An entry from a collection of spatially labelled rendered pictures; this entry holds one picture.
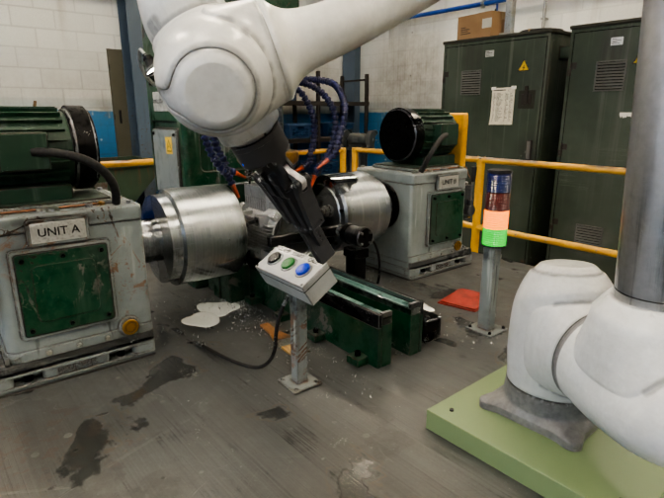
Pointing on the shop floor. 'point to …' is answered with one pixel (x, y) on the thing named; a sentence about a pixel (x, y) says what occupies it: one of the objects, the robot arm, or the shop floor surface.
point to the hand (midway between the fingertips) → (317, 242)
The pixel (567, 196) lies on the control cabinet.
